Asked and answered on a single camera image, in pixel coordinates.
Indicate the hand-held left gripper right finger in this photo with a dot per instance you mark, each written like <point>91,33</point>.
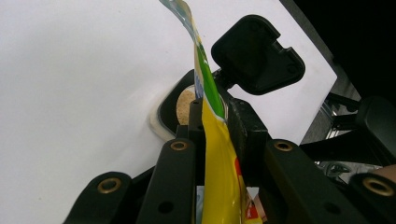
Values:
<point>299,193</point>

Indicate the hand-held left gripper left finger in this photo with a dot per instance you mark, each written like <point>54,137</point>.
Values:
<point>174,186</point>

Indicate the yellow sauce pouch green cap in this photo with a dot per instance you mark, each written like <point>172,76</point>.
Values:
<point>218,171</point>

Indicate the clear seasoning jar black lid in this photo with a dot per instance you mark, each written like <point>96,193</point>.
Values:
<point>255,56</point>

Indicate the white table cover sheet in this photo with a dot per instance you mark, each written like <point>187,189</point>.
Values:
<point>77,77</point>

